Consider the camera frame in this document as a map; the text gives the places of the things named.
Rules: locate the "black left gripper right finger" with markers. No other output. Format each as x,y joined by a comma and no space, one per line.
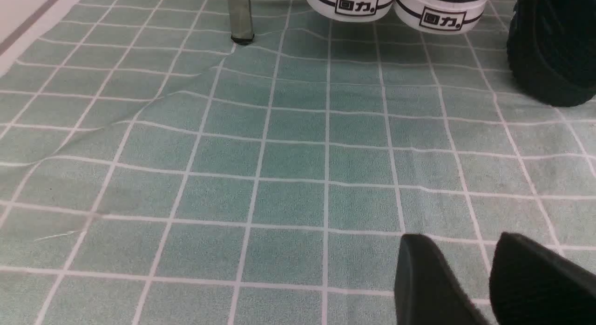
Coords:
532,285

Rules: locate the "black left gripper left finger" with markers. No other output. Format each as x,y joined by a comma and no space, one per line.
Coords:
426,291

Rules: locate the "black knit sneaker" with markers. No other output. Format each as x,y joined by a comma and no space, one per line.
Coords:
551,50

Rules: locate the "metal shoe rack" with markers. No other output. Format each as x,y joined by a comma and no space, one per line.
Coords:
241,25

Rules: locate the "black white canvas sneaker right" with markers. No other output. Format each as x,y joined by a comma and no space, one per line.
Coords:
444,17

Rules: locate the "black white canvas sneaker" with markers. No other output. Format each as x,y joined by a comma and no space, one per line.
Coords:
444,17
352,10

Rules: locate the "green checked floor mat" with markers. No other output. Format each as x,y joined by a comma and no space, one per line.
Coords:
153,172

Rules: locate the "black white canvas sneaker left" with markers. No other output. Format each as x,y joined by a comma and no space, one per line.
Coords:
352,10

